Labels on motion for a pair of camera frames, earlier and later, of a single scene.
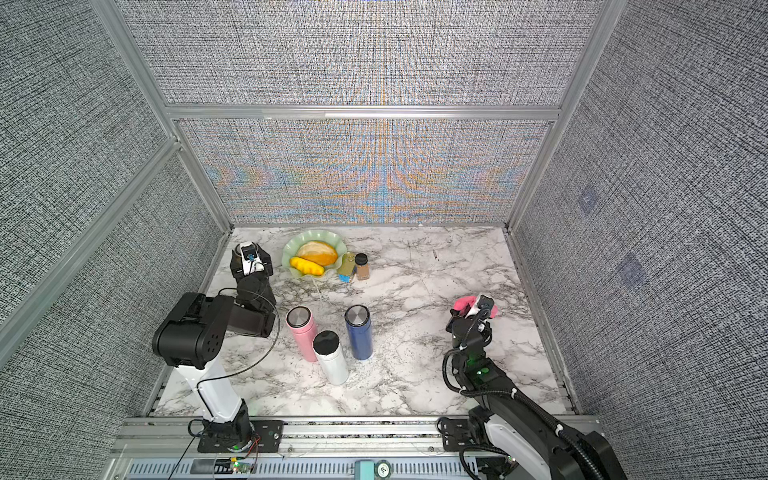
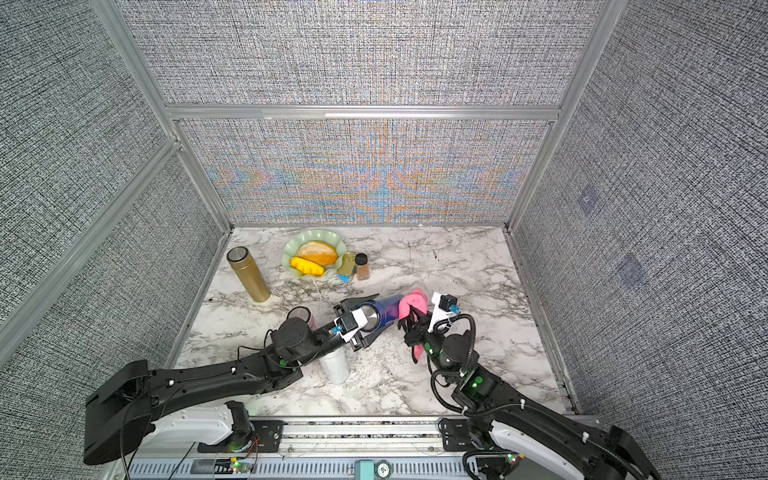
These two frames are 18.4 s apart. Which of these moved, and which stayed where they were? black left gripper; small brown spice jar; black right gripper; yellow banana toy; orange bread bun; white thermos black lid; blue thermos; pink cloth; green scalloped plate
Moved: black left gripper; blue thermos; pink cloth; black right gripper
Stayed: yellow banana toy; small brown spice jar; green scalloped plate; orange bread bun; white thermos black lid
